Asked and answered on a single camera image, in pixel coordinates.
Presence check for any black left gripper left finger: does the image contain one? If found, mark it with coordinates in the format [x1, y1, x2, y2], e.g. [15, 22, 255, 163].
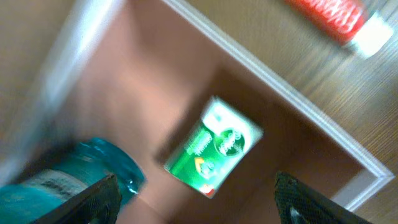
[33, 174, 122, 224]

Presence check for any green soap box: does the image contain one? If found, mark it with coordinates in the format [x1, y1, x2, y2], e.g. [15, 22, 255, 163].
[164, 96, 264, 198]

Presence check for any green red toothpaste tube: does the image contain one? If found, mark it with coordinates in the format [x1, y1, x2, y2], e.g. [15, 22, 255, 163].
[287, 0, 394, 58]

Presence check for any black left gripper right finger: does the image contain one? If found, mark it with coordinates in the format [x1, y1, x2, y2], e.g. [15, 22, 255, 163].
[274, 171, 371, 224]

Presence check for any teal mouthwash bottle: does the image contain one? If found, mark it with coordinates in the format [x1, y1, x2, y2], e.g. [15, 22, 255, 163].
[1, 138, 146, 223]

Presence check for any white open cardboard box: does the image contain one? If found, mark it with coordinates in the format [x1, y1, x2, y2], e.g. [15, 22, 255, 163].
[1, 1, 397, 223]

